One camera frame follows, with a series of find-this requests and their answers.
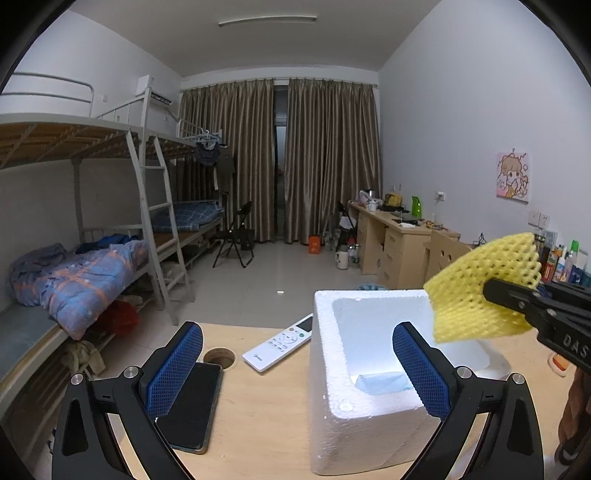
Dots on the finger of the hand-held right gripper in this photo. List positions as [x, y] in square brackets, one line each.
[505, 295]
[570, 290]

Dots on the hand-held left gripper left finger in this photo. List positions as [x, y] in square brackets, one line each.
[173, 369]

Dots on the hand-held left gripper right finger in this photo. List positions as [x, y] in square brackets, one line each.
[420, 369]

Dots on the yellow foam net sleeve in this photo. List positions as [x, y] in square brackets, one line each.
[466, 295]

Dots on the white styrofoam box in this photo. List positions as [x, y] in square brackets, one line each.
[332, 360]

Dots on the person's right forearm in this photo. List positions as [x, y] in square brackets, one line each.
[575, 410]

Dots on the row of bottles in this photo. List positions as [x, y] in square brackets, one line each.
[565, 263]

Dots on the blue face mask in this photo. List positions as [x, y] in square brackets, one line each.
[383, 383]

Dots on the black smartphone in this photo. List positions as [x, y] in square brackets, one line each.
[198, 406]

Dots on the wooden chair with smiley cutout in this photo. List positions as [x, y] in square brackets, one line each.
[443, 258]

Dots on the red bag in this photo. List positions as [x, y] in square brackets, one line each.
[121, 318]

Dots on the white remote control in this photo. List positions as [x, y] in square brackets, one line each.
[277, 344]

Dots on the wooden desk with drawers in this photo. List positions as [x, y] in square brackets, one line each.
[406, 249]

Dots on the green plastic object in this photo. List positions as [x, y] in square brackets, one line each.
[417, 206]

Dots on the blue orange patterned quilt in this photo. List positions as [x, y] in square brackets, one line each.
[83, 281]

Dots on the white jug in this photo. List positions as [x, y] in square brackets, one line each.
[342, 258]

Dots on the black folding chair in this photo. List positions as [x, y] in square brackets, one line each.
[233, 237]

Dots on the yellow box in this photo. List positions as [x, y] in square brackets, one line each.
[393, 199]

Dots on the grey mattress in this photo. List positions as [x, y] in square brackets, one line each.
[23, 337]

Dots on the blue plaid bedding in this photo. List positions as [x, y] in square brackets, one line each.
[189, 216]

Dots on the orange box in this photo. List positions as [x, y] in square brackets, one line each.
[315, 244]

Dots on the white metal bed ladder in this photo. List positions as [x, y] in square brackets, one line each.
[154, 167]

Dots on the dark hanging clothes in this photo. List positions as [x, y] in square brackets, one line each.
[214, 159]

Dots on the brown curtain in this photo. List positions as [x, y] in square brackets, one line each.
[332, 157]
[226, 157]

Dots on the white metal bunk bed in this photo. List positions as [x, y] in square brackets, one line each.
[55, 138]
[175, 147]

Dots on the white air conditioner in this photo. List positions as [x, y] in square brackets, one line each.
[150, 90]

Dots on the ceiling tube light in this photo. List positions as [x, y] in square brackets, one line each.
[268, 21]

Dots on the white double wall socket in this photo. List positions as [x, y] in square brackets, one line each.
[539, 218]

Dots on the cartoon wall poster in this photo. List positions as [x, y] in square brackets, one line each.
[512, 177]

